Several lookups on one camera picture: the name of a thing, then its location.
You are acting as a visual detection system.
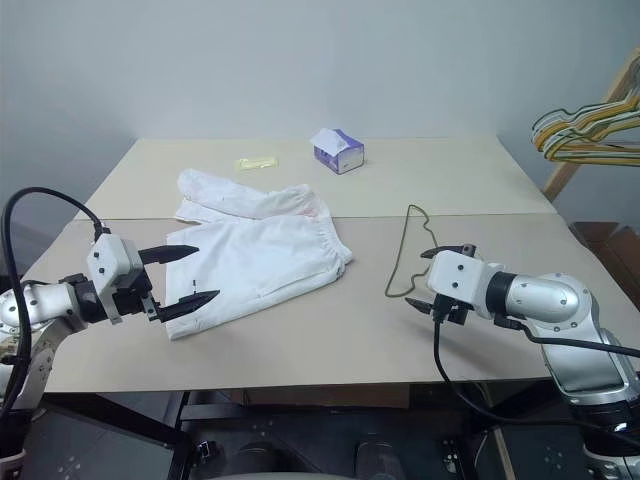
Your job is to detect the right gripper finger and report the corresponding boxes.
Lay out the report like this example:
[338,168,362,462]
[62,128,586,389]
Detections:
[404,297,435,317]
[419,243,476,259]

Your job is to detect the dark rounded cylinder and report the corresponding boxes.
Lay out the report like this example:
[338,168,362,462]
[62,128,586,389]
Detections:
[234,439,286,474]
[352,437,401,474]

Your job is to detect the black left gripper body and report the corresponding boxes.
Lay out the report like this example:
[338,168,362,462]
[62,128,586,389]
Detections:
[110,244,162,326]

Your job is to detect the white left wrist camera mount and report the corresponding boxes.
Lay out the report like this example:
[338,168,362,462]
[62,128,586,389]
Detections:
[85,233,145,321]

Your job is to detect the bundle of clothes hangers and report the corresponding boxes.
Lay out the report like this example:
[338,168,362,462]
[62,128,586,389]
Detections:
[533,107,640,151]

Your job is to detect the wooden hanger rack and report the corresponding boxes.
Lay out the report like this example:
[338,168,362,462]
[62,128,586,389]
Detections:
[542,47,640,204]

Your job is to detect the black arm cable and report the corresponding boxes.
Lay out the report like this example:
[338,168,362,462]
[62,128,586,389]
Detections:
[494,312,640,359]
[0,186,112,416]

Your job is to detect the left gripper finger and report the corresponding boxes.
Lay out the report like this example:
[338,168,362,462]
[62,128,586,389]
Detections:
[137,243,201,265]
[149,289,222,324]

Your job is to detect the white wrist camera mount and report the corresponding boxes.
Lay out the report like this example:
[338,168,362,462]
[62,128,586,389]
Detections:
[426,249,505,321]
[85,233,145,321]

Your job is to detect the purple white tissue box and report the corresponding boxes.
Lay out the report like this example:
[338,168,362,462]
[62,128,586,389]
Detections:
[312,127,365,176]

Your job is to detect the light wooden slat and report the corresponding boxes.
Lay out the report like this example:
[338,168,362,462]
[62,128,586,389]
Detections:
[492,427,517,480]

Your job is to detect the white shorts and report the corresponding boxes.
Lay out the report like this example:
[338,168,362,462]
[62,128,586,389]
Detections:
[164,168,355,343]

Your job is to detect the yellow plastic packet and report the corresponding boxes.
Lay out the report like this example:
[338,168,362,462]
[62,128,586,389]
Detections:
[233,156,280,172]

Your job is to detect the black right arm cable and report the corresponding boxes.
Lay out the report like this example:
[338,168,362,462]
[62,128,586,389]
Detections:
[494,312,640,359]

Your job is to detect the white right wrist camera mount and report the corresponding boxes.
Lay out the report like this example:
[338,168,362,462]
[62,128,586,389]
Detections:
[426,249,505,321]

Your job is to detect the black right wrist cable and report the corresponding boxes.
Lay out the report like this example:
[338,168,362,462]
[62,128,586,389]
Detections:
[430,299,601,431]

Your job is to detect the dark brown cabinet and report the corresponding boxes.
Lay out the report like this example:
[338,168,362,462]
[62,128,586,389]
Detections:
[569,221,640,301]

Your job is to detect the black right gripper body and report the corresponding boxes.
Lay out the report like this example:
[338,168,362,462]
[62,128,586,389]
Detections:
[430,293,471,326]

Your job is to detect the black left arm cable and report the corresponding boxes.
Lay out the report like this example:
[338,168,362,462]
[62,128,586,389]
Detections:
[0,186,112,416]

